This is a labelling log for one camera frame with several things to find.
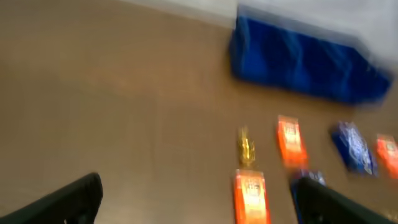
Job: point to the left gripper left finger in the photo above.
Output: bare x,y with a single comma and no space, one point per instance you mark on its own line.
71,202

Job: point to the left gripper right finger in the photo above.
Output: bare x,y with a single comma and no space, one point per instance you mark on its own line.
323,207

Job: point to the blue candy pack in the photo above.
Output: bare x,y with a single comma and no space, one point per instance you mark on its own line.
315,176
354,149

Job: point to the orange candy box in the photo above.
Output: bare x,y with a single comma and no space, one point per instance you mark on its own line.
291,141
252,197
389,155

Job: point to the gold wrapped candy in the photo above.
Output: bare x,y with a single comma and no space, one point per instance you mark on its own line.
246,147

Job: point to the blue tray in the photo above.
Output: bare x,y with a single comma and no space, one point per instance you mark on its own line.
298,59

